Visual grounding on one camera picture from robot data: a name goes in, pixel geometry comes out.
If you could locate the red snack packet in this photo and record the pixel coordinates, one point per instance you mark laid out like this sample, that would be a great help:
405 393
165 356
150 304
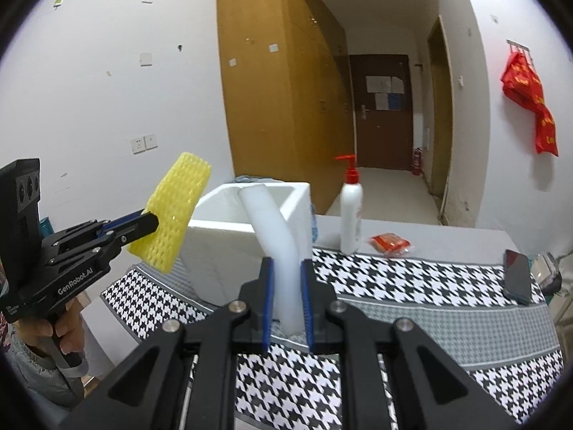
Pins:
389 242

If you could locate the metal wall hook rack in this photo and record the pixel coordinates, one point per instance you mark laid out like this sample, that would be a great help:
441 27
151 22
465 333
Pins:
521 47

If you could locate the person's left hand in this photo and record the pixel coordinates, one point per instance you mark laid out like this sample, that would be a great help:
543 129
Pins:
74 327

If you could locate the white wall plate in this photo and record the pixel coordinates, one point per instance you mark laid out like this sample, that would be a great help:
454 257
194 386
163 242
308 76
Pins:
145 59

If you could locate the wooden wardrobe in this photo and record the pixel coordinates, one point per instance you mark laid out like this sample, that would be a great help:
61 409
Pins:
268 98

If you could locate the wooden side door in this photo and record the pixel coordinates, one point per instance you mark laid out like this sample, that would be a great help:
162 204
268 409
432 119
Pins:
441 121

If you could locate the black smartphone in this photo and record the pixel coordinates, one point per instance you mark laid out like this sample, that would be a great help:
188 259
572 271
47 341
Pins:
518 277

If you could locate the grey-blue cloth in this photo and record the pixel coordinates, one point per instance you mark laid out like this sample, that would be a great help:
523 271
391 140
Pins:
250 179

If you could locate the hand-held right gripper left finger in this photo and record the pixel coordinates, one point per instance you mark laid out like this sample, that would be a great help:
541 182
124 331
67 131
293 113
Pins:
267 309

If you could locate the red fire extinguisher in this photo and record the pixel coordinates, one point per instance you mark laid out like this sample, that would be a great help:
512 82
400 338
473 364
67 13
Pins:
417 161

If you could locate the white foam strip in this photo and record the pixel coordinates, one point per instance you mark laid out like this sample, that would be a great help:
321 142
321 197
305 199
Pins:
277 251

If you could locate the clear bottle blue label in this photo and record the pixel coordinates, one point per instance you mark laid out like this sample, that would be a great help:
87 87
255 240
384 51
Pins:
314 228

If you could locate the white pump bottle red cap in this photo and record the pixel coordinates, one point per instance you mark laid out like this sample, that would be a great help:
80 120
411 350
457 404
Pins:
351 215

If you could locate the white paper notices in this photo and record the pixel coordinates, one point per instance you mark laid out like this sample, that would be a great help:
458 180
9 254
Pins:
385 85

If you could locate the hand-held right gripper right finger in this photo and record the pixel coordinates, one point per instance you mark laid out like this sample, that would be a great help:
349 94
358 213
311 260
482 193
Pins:
307 309

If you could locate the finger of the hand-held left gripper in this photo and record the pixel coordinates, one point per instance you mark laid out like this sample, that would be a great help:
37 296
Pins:
141 230
121 223

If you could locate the brown entrance door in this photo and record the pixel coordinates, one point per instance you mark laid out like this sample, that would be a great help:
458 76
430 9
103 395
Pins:
380 139

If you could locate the white foam box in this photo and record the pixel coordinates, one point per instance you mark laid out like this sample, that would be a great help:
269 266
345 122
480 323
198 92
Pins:
215 251

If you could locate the houndstooth bed sheet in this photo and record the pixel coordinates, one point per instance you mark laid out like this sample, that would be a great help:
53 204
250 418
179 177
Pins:
425 322

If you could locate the blue paper notice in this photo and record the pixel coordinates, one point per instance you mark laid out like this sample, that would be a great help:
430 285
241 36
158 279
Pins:
388 101

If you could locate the red plastic bag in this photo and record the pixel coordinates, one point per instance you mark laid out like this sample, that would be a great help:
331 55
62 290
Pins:
530 94

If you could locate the person's left forearm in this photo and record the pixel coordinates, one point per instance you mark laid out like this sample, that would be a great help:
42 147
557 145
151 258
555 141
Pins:
40 380

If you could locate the yellow foam net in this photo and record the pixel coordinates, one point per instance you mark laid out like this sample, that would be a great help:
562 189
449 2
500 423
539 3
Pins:
174 206

